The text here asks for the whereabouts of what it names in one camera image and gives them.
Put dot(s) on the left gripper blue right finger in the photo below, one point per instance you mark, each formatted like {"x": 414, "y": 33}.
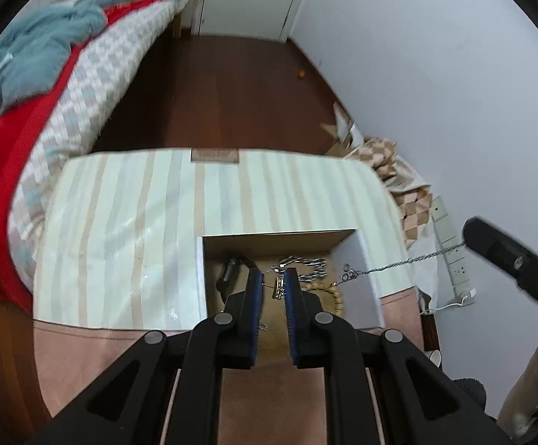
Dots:
{"x": 307, "y": 341}

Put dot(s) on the white charger with cable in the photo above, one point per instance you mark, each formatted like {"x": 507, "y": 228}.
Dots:
{"x": 462, "y": 301}

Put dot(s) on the white power strip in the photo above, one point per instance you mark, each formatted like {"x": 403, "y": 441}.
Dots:
{"x": 452, "y": 248}

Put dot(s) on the open cardboard box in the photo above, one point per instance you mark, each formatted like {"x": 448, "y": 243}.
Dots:
{"x": 331, "y": 264}

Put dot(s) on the checkered bed sheet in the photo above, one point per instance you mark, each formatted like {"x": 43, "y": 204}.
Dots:
{"x": 99, "y": 79}

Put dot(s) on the black smart band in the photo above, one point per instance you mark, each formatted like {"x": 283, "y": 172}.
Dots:
{"x": 230, "y": 273}

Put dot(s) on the teal blanket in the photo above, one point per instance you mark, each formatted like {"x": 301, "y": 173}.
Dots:
{"x": 35, "y": 47}

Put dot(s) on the small silver earring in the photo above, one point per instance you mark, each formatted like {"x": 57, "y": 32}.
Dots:
{"x": 278, "y": 289}

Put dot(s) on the red quilt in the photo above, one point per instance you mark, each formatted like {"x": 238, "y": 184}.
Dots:
{"x": 20, "y": 127}

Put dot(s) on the brown checkered cloth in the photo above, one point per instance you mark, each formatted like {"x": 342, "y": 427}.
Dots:
{"x": 411, "y": 193}

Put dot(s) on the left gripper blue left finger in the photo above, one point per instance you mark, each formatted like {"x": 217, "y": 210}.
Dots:
{"x": 245, "y": 307}

